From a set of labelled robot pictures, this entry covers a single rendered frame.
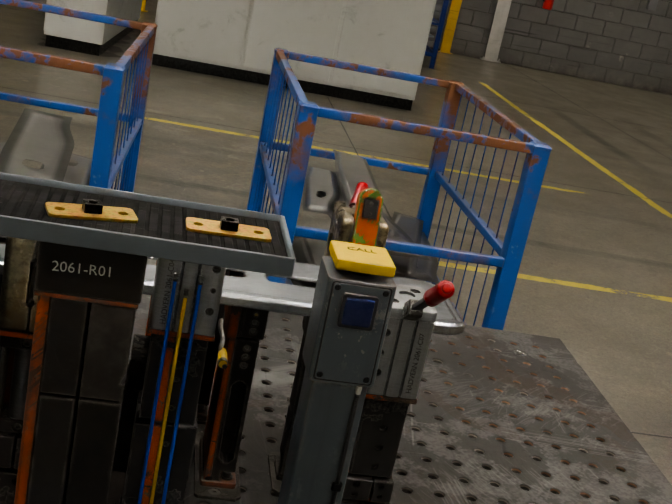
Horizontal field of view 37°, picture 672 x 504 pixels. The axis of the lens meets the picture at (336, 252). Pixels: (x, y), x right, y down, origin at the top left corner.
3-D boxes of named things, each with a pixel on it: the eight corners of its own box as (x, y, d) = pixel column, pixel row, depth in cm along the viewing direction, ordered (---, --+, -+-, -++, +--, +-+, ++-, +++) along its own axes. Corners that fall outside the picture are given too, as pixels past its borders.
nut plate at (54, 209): (131, 210, 100) (133, 199, 100) (138, 223, 97) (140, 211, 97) (44, 204, 97) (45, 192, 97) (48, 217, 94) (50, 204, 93)
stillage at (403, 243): (236, 263, 442) (274, 46, 413) (412, 289, 456) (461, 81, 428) (246, 388, 330) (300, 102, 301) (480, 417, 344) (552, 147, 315)
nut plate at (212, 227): (268, 230, 103) (270, 219, 103) (271, 243, 99) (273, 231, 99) (185, 219, 101) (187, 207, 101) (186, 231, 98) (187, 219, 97)
